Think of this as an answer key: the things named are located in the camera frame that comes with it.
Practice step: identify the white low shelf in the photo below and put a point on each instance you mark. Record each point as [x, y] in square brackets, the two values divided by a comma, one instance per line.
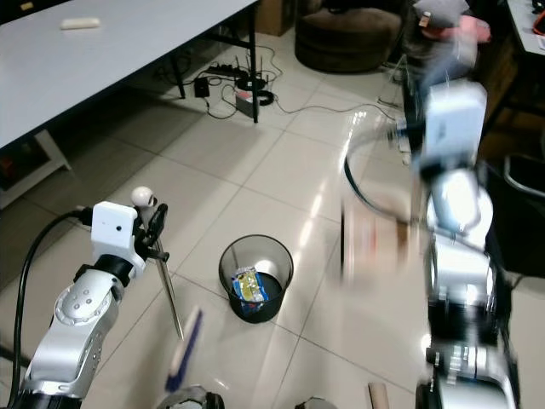
[55, 153]

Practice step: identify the black power adapter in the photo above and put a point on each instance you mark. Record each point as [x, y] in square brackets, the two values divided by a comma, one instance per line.
[202, 86]

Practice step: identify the yellow blue snack packet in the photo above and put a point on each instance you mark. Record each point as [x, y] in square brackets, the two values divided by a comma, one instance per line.
[250, 286]

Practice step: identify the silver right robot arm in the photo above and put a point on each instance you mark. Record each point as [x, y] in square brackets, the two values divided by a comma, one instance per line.
[464, 281]

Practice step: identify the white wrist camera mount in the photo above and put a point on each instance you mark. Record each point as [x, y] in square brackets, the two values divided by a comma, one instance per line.
[456, 119]
[115, 243]

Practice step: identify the grey robot left foot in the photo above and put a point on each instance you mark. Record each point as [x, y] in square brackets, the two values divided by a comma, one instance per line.
[203, 398]

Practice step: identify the brown dustpan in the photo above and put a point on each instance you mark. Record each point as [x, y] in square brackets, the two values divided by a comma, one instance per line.
[379, 243]

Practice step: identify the brown cardboard box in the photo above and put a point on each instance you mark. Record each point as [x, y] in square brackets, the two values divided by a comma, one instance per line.
[274, 15]

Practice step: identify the red white box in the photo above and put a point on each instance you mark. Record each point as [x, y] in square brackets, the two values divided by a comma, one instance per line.
[245, 102]

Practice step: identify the black chair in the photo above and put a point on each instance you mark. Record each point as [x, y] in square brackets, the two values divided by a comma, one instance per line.
[519, 221]

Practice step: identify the large grey table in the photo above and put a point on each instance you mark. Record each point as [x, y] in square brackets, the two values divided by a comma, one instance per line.
[85, 68]

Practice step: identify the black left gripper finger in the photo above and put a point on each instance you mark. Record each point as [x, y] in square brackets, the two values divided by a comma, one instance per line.
[155, 253]

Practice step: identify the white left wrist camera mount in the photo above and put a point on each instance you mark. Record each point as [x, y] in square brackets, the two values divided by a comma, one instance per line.
[115, 243]

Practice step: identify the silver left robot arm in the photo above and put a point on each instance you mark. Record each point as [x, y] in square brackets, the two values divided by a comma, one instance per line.
[77, 315]

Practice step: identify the black mesh trash bin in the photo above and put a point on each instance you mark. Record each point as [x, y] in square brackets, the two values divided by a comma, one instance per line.
[232, 298]

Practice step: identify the brown cardboard tube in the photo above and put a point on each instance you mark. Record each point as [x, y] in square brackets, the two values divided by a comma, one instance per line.
[379, 396]

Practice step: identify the white roll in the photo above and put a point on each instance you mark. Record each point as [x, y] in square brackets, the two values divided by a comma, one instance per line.
[81, 23]

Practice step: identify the brown round pouf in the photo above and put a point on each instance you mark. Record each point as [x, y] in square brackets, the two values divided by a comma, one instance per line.
[345, 41]

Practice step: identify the pink cushion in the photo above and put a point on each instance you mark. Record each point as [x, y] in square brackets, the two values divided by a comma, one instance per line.
[473, 30]

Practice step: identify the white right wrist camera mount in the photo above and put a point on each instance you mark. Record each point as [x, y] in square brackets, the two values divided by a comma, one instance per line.
[456, 119]

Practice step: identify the black power strip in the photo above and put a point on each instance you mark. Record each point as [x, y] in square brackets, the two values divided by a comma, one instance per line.
[221, 72]

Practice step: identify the grey pillow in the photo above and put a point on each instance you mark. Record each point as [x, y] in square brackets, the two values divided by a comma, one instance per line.
[441, 10]

